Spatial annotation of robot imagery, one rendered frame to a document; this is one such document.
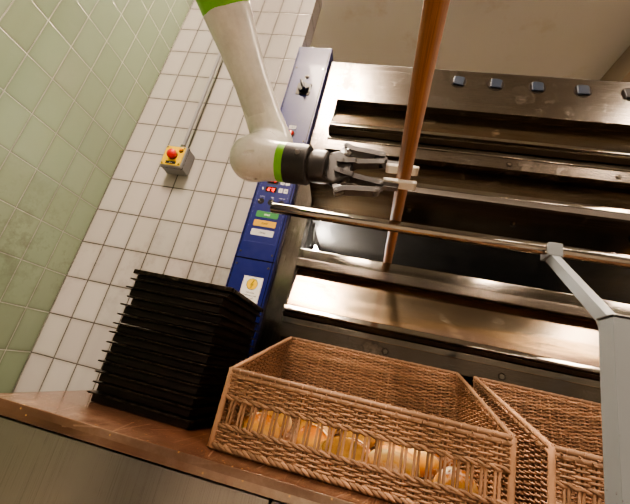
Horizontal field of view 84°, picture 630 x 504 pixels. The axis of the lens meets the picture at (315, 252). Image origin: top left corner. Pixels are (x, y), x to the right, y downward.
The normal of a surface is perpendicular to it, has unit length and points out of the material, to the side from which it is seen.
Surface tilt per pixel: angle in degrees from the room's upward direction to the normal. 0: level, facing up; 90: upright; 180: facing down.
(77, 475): 90
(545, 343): 70
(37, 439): 90
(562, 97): 90
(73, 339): 90
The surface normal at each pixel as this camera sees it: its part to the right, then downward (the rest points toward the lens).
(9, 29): 0.97, 0.17
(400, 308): -0.04, -0.64
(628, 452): -0.11, -0.34
